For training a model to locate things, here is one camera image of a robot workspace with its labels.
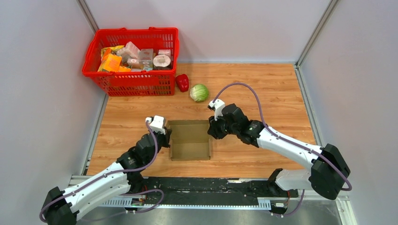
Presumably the yellow snack packet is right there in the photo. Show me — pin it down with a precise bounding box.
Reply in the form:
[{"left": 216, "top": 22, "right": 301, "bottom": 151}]
[{"left": 100, "top": 45, "right": 124, "bottom": 57}]

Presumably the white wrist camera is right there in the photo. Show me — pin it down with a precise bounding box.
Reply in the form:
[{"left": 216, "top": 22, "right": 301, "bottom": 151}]
[
  {"left": 145, "top": 115, "right": 166, "bottom": 135},
  {"left": 208, "top": 99, "right": 225, "bottom": 121}
]

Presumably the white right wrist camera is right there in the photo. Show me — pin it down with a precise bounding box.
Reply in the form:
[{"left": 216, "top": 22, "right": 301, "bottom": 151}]
[{"left": 208, "top": 99, "right": 225, "bottom": 121}]

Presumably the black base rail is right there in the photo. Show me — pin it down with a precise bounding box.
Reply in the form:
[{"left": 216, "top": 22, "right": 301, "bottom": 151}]
[{"left": 143, "top": 177, "right": 302, "bottom": 210}]

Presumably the red bell pepper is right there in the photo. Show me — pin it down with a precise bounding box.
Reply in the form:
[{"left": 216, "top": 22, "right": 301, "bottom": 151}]
[{"left": 175, "top": 74, "right": 190, "bottom": 92}]

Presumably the white tape roll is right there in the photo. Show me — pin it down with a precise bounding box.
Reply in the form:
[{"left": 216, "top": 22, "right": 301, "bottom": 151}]
[{"left": 153, "top": 54, "right": 172, "bottom": 70}]

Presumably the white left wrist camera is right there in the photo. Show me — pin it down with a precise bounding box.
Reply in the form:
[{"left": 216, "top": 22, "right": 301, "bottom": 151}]
[{"left": 145, "top": 115, "right": 166, "bottom": 135}]

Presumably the green cabbage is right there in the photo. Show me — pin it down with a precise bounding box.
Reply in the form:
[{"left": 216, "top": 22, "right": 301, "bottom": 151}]
[{"left": 190, "top": 84, "right": 209, "bottom": 102}]

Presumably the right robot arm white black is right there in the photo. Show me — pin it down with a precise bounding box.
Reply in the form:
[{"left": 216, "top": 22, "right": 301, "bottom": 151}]
[{"left": 208, "top": 100, "right": 352, "bottom": 200}]

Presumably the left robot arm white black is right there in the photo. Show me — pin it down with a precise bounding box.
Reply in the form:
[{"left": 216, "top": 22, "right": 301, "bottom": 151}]
[{"left": 39, "top": 129, "right": 172, "bottom": 225}]

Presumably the red plastic shopping basket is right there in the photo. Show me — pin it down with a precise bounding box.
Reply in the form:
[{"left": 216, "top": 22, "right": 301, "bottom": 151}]
[{"left": 82, "top": 27, "right": 179, "bottom": 96}]

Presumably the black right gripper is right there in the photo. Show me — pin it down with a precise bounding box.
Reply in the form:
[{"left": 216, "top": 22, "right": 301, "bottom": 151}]
[{"left": 207, "top": 112, "right": 239, "bottom": 140}]

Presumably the pink white carton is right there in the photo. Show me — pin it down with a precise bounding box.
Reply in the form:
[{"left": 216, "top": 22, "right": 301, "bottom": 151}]
[{"left": 116, "top": 41, "right": 140, "bottom": 61}]

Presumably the orange snack box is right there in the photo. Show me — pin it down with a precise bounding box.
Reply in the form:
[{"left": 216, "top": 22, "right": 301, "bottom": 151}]
[{"left": 97, "top": 53, "right": 122, "bottom": 72}]

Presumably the beige small box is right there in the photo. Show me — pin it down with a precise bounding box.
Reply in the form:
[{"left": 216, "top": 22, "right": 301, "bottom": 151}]
[{"left": 139, "top": 49, "right": 154, "bottom": 71}]

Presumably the brown cardboard box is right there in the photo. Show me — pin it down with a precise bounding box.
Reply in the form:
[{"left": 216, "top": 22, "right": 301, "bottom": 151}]
[{"left": 167, "top": 120, "right": 213, "bottom": 161}]

